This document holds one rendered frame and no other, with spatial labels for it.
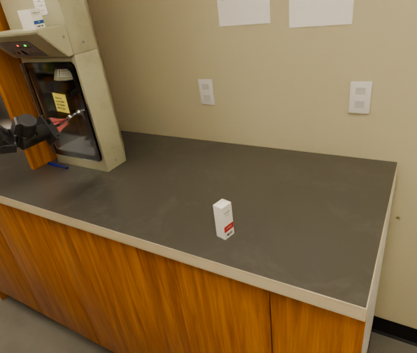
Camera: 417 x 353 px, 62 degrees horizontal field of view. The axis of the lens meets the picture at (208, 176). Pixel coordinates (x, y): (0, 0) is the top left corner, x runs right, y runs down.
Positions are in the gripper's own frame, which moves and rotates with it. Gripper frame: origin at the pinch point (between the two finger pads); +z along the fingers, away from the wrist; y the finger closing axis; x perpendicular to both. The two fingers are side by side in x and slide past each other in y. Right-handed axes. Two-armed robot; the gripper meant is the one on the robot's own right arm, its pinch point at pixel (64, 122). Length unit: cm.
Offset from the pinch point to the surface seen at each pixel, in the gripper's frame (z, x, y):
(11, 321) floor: -30, 119, -65
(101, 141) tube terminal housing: 6.1, -3.4, -13.4
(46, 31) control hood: -2.6, -25.7, 23.0
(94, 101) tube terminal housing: 8.2, -11.6, 0.1
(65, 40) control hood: 3.5, -23.5, 19.6
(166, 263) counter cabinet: -21, -32, -58
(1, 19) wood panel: 6.1, 3.6, 46.4
